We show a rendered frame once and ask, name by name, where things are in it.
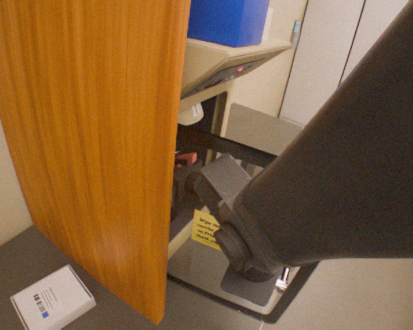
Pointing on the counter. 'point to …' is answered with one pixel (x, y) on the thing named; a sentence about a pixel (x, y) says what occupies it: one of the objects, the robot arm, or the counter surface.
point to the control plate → (224, 75)
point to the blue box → (228, 21)
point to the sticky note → (204, 229)
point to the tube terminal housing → (224, 92)
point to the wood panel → (94, 129)
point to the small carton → (267, 24)
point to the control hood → (223, 59)
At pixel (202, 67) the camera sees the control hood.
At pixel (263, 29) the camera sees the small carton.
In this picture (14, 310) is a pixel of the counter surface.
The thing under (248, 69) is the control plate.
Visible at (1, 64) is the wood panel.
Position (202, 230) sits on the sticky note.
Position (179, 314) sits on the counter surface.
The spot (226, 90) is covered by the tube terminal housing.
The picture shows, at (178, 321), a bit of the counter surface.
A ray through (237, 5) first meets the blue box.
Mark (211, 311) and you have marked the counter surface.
